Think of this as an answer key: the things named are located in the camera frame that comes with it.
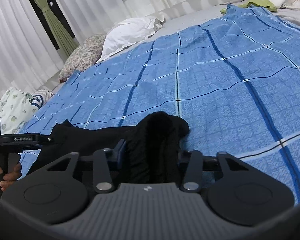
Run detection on black pants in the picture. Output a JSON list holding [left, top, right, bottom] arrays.
[[28, 111, 190, 184]]

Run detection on person's left hand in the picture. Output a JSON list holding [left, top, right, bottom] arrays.
[[0, 162, 21, 191]]

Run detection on white floral duvet bundle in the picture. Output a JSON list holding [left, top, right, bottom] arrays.
[[0, 87, 39, 134]]

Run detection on striped navy white cloth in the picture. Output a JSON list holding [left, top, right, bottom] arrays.
[[30, 89, 54, 109]]

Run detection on white sheer curtain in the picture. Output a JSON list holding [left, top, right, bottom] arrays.
[[0, 0, 243, 108]]

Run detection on blue checked bed cover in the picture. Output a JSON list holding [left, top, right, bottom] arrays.
[[22, 5, 300, 202]]

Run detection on green curtain left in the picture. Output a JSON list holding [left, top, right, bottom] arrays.
[[34, 0, 78, 57]]

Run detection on floral brown pillow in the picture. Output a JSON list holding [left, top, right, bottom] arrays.
[[59, 34, 106, 83]]

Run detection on white pillow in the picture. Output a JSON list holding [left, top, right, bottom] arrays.
[[98, 14, 165, 63]]

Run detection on green cloth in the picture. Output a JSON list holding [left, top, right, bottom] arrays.
[[219, 0, 278, 15]]

